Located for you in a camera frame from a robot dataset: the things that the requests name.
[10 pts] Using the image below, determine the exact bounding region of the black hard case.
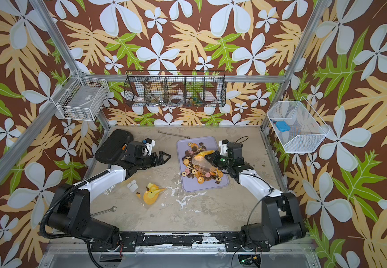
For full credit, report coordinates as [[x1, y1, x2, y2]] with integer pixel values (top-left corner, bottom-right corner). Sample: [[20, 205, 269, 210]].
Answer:
[[95, 129, 134, 165]]

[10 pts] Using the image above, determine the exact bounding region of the small metal wrench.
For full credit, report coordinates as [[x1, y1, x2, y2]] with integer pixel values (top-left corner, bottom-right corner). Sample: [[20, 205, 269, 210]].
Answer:
[[91, 206, 117, 217]]

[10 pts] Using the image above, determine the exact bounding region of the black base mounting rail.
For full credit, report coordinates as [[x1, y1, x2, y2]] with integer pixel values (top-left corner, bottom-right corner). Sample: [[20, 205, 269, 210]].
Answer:
[[91, 231, 271, 253]]

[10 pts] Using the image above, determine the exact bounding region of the white wire basket left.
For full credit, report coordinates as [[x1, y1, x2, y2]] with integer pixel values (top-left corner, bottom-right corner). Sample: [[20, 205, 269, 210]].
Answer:
[[52, 71, 109, 122]]

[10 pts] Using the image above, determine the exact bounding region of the black wire basket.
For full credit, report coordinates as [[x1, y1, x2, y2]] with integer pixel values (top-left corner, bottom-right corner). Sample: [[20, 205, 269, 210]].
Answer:
[[123, 70, 227, 107]]

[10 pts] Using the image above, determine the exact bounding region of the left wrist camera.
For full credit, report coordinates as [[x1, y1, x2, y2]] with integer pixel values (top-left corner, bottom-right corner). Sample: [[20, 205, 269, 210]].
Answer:
[[143, 138, 156, 156]]

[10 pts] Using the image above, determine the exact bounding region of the ziploc bag with yellow toy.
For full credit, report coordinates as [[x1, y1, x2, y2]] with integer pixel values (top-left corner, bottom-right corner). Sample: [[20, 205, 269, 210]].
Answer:
[[191, 150, 217, 172]]

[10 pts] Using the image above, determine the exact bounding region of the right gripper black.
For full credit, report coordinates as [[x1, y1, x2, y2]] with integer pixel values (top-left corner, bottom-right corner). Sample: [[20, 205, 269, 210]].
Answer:
[[204, 151, 234, 171]]

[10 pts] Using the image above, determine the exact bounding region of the pile of poured cookies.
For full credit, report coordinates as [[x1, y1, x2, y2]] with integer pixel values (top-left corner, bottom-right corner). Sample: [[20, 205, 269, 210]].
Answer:
[[181, 142, 224, 185]]

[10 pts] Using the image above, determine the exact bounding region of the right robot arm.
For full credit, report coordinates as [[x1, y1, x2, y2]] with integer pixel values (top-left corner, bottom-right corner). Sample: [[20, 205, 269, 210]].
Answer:
[[206, 140, 307, 250]]

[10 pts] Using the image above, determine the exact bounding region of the white mesh basket right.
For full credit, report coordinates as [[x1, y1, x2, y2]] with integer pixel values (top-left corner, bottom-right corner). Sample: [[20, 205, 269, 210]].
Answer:
[[267, 98, 330, 154]]

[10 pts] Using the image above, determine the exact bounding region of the ziploc bag with yellow cookies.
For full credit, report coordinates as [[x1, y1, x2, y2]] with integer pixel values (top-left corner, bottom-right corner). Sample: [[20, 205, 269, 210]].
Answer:
[[121, 179, 139, 193]]

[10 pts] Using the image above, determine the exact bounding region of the blue object in basket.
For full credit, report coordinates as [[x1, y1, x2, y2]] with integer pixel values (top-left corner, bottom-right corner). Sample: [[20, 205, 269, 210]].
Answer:
[[274, 121, 290, 132]]

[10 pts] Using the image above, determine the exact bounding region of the ziploc bag with brown items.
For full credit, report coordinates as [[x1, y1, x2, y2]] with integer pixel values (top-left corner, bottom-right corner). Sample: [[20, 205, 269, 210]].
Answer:
[[135, 183, 167, 205]]

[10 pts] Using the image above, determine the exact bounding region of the metal rod tool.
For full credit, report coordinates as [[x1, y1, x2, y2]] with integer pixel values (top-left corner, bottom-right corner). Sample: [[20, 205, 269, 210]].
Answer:
[[157, 130, 191, 139]]

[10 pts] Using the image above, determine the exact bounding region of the lavender plastic tray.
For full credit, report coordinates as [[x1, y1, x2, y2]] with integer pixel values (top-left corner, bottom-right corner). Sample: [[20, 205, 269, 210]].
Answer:
[[176, 136, 229, 193]]

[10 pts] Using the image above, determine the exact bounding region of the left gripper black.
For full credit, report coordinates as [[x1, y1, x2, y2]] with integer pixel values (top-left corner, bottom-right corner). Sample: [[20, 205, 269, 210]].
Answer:
[[135, 151, 171, 170]]

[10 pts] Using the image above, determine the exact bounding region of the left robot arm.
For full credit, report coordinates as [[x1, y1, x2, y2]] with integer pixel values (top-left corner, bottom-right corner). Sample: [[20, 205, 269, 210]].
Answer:
[[39, 138, 171, 249]]

